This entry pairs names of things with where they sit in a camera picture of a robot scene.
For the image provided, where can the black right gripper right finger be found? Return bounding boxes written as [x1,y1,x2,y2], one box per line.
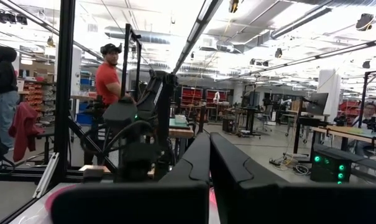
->
[209,132,376,224]

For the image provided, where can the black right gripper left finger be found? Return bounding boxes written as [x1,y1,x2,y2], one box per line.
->
[50,133,211,224]

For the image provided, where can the black box with green lights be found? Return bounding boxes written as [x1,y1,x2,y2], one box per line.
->
[310,148,353,185]

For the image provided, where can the wooden work table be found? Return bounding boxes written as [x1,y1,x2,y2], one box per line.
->
[168,118,195,162]

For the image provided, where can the pink plastic plate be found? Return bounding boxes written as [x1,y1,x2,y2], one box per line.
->
[45,184,219,224]

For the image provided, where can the blue storage bin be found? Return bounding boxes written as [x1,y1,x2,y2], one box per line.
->
[75,111,94,126]

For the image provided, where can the long wooden table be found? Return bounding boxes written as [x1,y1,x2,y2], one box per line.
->
[311,124,376,149]

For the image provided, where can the computer monitor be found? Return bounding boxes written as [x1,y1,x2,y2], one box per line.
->
[305,92,329,116]

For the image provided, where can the red shelf unit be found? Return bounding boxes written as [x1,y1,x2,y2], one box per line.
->
[180,86,204,108]
[205,88,229,107]

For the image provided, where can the person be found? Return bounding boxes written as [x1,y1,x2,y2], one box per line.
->
[94,42,136,107]
[0,45,21,151]
[351,102,376,156]

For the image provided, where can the red jacket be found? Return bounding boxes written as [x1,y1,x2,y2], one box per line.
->
[7,102,46,163]

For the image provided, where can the overhead beam with light strip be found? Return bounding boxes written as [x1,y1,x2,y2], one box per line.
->
[172,0,224,75]

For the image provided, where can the floor power strip with cables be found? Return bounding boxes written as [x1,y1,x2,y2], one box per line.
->
[268,152,311,175]

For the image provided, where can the silver metal bracket strip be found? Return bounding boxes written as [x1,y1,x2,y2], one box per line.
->
[32,152,60,199]

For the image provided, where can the black aluminium frame post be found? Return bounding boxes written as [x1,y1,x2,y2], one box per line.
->
[52,0,77,185]

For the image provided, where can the black frame stand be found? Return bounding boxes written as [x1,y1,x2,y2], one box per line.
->
[357,69,376,129]

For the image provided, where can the silver ceiling duct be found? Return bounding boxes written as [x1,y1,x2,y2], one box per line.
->
[104,26,172,45]

